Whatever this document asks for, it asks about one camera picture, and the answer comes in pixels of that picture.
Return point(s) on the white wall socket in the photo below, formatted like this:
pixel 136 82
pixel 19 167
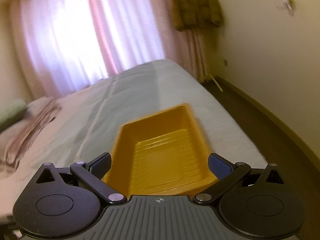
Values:
pixel 288 5

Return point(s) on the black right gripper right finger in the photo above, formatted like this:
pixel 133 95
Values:
pixel 228 175

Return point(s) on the brown puffer jacket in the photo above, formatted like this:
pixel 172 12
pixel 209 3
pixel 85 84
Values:
pixel 196 14

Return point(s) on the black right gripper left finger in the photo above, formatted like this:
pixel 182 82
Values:
pixel 90 175

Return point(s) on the yellow plastic tray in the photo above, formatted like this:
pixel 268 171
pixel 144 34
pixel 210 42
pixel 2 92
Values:
pixel 165 153

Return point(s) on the pink curtain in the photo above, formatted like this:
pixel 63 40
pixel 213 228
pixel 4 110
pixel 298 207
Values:
pixel 67 45

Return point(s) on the grey herringbone bed blanket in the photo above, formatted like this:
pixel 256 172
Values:
pixel 89 121

